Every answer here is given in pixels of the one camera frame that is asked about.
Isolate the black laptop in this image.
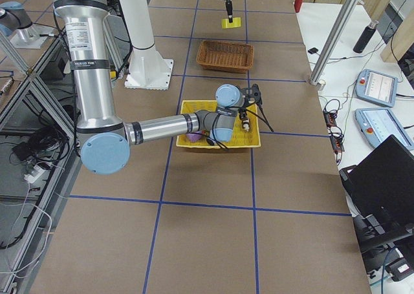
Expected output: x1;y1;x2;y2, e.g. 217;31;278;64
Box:
338;134;414;224

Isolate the black water bottle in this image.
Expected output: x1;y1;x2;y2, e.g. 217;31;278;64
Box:
353;20;378;54

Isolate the brown wicker basket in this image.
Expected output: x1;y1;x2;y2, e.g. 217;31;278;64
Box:
196;40;254;74

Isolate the teach pendant near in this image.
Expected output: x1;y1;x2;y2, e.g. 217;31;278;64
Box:
354;108;413;151

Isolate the purple foam block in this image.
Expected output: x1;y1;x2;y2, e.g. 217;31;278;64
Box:
186;132;202;143

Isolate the yellow woven basket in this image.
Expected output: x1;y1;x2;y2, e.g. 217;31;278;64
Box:
176;100;261;149

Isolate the teach pendant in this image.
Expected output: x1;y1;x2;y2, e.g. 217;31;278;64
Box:
355;69;398;108
354;108;413;151

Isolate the teach pendant far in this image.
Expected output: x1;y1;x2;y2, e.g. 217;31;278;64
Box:
355;69;398;108

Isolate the toy panda figurine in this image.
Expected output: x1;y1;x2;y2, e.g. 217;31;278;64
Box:
242;119;250;132

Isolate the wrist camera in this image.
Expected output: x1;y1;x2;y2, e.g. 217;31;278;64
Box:
241;83;263;107

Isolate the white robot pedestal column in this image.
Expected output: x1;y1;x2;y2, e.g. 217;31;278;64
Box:
119;0;173;90

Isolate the aluminium frame post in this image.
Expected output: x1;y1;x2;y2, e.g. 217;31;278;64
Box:
309;0;359;91

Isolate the yellow tape roll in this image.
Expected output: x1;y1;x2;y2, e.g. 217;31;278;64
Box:
221;17;241;29

